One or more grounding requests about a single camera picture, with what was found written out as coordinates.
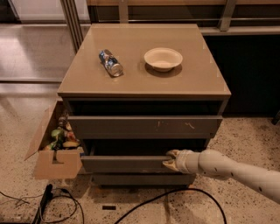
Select metal railing frame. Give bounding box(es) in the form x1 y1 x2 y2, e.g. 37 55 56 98
59 0 280 48

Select black power strip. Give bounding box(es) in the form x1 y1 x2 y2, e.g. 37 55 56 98
31 184 53 224

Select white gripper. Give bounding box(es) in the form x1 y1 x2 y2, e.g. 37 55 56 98
163 150 200 174

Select blue silver soda can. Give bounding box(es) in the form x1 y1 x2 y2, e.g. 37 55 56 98
99 49 123 77

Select toy items in box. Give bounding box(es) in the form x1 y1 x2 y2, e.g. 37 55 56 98
43 110 81 151

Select dark object at right edge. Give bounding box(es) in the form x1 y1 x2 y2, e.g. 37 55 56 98
271 110 280 125

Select thick black cable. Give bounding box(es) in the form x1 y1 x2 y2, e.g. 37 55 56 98
113 187 228 224

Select thin black cable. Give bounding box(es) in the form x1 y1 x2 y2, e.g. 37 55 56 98
0 187 86 224

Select cardboard box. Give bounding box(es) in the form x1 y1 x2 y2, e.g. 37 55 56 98
24 101 83 179

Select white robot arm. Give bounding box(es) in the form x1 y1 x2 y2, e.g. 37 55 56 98
163 150 280 204

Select grey drawer cabinet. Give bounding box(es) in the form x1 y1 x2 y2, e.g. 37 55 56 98
57 23 232 187

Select white paper bowl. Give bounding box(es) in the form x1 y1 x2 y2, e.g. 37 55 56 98
143 47 183 72

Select grey top drawer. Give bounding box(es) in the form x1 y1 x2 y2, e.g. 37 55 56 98
69 115 222 139

